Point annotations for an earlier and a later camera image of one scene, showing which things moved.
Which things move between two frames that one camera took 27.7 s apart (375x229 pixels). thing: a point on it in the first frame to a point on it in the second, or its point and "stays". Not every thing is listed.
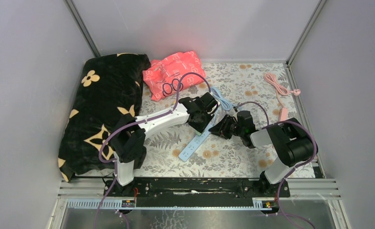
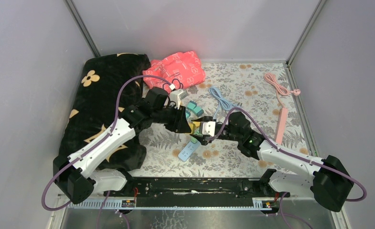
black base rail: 196,192 stays
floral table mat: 264,91 stays
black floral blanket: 107,94 stays
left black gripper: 199,128 to 180,124
